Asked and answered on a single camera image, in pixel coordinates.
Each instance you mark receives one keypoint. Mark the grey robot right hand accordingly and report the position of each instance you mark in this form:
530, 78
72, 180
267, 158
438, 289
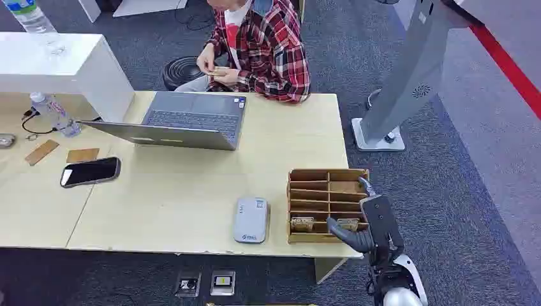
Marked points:
380, 224

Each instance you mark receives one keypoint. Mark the brown card stack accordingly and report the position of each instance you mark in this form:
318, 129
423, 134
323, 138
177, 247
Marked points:
219, 72

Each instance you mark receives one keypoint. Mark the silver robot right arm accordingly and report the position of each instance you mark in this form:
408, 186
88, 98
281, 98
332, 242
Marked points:
401, 295

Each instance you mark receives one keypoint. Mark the brown card with print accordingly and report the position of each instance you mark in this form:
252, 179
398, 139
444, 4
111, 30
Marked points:
302, 224
348, 224

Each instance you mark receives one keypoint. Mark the wooden card box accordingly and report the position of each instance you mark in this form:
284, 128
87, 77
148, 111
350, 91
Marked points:
321, 238

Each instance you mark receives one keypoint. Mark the white card reader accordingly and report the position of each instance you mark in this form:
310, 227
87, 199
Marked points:
250, 219

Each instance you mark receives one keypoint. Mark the grey kiosk stand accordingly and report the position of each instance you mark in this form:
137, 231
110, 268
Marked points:
410, 72

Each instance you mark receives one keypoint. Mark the silver floor socket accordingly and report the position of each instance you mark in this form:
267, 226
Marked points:
222, 283

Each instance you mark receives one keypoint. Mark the open floor socket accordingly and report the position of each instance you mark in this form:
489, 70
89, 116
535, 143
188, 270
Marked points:
188, 284

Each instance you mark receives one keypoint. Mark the person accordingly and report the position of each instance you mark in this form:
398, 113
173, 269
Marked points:
270, 55

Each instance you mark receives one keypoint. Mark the person's left hand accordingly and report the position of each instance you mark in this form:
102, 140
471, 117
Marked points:
228, 78

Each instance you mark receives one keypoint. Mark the person's hand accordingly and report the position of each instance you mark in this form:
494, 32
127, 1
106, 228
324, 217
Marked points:
228, 78
206, 59

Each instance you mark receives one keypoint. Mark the grey laptop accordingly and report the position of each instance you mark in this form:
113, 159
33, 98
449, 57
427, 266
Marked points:
190, 120

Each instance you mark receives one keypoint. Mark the person's right hand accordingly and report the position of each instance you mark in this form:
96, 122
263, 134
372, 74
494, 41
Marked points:
206, 59

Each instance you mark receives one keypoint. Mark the black round stool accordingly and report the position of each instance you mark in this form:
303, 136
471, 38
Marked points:
181, 72

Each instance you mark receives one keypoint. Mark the black smartphone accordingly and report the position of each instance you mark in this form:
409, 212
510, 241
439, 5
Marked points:
90, 172

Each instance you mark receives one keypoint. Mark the plain wooden card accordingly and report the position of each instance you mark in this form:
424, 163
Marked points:
83, 155
41, 152

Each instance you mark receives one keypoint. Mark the white furniture base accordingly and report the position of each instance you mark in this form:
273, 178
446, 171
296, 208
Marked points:
139, 6

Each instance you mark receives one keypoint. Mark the clear water bottle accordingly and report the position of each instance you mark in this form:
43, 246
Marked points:
55, 114
29, 14

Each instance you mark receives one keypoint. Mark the white box shelf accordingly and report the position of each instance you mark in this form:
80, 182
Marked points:
63, 63

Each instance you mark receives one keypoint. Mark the grey small device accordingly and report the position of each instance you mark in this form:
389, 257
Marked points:
6, 140

